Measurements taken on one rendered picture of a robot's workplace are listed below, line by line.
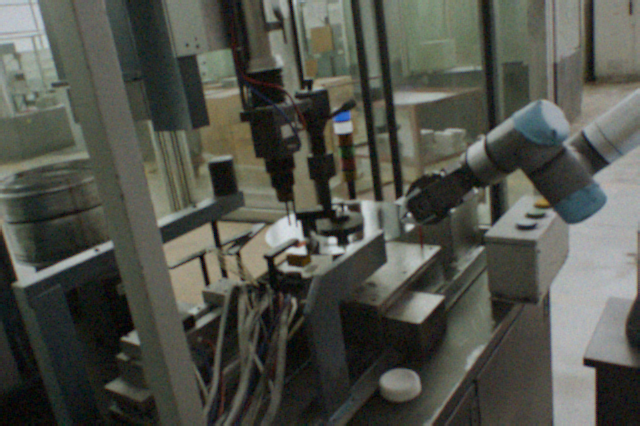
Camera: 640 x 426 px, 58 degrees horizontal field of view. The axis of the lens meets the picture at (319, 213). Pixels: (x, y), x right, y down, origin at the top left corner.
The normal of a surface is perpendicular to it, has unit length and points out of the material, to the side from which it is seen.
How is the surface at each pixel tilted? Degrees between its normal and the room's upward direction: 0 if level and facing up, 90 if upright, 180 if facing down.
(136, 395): 0
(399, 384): 0
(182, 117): 90
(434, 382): 0
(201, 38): 90
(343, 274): 90
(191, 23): 90
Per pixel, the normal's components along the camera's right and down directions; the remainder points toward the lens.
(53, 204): 0.33, 0.24
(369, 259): 0.81, 0.06
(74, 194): 0.63, 0.14
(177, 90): -0.57, 0.33
